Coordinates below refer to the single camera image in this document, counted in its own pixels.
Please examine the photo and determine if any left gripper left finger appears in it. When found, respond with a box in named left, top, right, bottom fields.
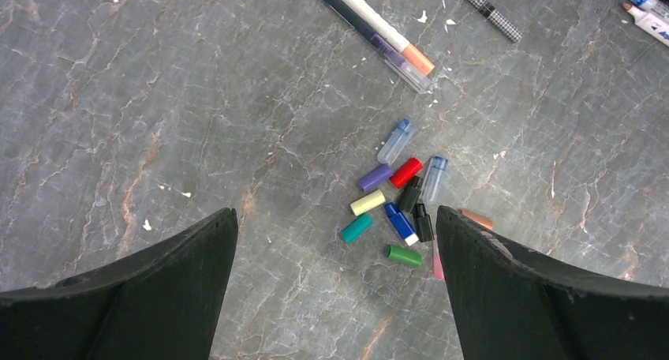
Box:
left=1, top=208, right=238, bottom=359

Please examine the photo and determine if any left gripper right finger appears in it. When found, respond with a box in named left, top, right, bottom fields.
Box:
left=435, top=206, right=668, bottom=359

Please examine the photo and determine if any pink clear marker cap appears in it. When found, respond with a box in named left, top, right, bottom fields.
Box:
left=432, top=239, right=445, bottom=280

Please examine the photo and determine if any brown marker cap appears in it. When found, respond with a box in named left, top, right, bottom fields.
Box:
left=459, top=208, right=494, bottom=230

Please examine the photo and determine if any black marker cap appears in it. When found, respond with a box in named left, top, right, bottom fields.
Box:
left=396, top=175, right=423, bottom=213
left=412, top=203, right=434, bottom=242

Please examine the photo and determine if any green marker cap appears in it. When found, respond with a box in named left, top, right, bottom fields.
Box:
left=385, top=245, right=423, bottom=268

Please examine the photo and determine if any blue marker cap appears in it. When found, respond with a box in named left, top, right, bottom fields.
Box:
left=383, top=202, right=419, bottom=246

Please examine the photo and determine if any clear blue pen cap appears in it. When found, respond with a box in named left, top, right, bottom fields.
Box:
left=421, top=156, right=448, bottom=204
left=377, top=118, right=415, bottom=165

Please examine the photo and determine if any red marker cap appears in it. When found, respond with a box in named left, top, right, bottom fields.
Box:
left=389, top=157, right=423, bottom=189

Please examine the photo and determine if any yellow marker cap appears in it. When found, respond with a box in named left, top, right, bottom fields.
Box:
left=349, top=189, right=386, bottom=216

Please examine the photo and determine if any teal marker cap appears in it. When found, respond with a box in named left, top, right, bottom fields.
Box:
left=340, top=213, right=373, bottom=244

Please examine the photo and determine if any purple marker cap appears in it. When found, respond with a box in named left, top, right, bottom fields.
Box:
left=357, top=163, right=393, bottom=193

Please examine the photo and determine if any orange capped white marker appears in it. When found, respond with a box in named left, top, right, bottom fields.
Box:
left=342, top=0, right=435, bottom=76

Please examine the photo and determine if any checkered pen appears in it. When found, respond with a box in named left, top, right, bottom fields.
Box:
left=466, top=0, right=522, bottom=43

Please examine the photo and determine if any brown capped white marker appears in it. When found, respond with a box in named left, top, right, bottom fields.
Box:
left=622, top=2, right=668, bottom=46

